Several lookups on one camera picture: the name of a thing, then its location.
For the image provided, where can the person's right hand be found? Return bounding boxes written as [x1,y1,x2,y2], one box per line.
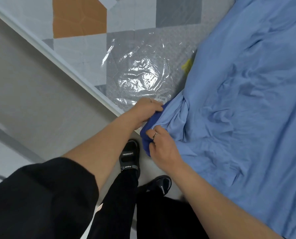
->
[146,125,184,170]

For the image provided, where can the person's left hand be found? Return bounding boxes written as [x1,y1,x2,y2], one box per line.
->
[132,98,164,128]

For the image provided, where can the light blue sheet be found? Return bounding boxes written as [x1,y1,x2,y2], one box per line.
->
[140,0,296,239]

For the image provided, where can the white wooden bed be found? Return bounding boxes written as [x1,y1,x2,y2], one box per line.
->
[0,1,142,136]

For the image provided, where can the person's left forearm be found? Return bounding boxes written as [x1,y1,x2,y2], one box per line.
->
[62,114,141,197]

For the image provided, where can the person's right forearm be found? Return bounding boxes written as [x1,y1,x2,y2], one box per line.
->
[167,159,284,239]

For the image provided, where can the person's black trousers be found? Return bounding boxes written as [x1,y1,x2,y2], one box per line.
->
[87,169,211,239]

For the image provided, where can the person's black shirt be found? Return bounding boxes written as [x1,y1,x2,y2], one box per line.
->
[0,156,100,239]

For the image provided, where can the grey crown print mattress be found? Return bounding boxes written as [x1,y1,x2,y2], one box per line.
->
[0,0,236,118]

